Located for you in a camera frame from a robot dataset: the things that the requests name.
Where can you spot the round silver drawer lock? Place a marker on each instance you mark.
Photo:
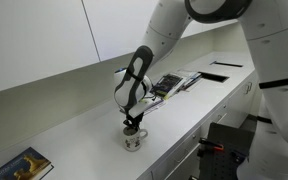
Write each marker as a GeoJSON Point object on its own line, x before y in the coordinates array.
{"type": "Point", "coordinates": [193, 135]}

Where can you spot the wide white drawer front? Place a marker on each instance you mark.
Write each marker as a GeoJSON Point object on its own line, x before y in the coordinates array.
{"type": "Point", "coordinates": [170, 163]}

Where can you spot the black cover magazine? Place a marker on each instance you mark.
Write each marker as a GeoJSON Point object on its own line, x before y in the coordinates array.
{"type": "Point", "coordinates": [167, 84]}

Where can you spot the flat pale magazine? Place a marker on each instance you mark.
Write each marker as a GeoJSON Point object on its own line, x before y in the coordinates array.
{"type": "Point", "coordinates": [155, 105]}

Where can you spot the stack of dark magazines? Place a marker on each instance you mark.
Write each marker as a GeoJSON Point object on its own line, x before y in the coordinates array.
{"type": "Point", "coordinates": [190, 80]}

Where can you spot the white upper wall cabinet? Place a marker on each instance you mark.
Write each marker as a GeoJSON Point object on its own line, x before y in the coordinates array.
{"type": "Point", "coordinates": [34, 33]}

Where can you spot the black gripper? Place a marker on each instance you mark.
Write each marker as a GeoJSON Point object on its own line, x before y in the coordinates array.
{"type": "Point", "coordinates": [133, 119]}

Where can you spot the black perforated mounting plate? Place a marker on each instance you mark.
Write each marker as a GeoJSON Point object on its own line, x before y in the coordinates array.
{"type": "Point", "coordinates": [224, 163]}

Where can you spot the narrow white drawer front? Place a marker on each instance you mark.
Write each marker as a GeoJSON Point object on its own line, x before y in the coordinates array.
{"type": "Point", "coordinates": [214, 125]}

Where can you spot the white mug with cartoon print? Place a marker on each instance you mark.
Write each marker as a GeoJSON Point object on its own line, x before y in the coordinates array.
{"type": "Point", "coordinates": [133, 142]}

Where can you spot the book with blue gold cover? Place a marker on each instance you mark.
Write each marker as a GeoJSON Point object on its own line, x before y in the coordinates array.
{"type": "Point", "coordinates": [20, 166]}

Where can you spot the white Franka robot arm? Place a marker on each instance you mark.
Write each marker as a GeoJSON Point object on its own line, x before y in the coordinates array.
{"type": "Point", "coordinates": [277, 50]}

